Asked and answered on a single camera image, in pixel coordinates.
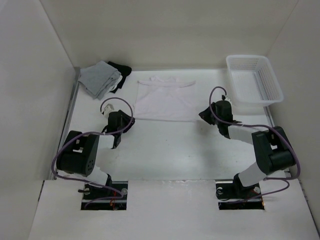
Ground white tank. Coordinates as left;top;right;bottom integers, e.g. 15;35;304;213
109;75;123;92
134;76;196;122

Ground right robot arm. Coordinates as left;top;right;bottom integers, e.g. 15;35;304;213
198;100;297;199

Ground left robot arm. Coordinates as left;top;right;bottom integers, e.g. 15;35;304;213
51;110;135;200

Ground folded white tank top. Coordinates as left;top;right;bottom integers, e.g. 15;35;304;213
109;75;123;92

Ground folded grey tank top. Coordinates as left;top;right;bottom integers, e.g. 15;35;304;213
78;61;121;100

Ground folded black tank top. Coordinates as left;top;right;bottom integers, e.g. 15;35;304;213
107;61;132;94

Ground white plastic basket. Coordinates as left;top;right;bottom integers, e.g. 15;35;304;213
225;55;284;108

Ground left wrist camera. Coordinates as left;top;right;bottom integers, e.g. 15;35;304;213
101;103;115;118

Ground left metal table rail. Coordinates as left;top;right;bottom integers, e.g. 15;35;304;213
51;66;81;180

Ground metal table rail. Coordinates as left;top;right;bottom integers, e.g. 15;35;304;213
51;66;81;180
263;106;292;178

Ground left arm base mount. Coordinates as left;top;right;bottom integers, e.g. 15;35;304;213
78;181;129;211

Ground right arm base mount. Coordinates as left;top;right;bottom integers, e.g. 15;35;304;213
215;182;265;210

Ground right metal table rail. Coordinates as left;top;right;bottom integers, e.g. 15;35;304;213
263;106;292;178

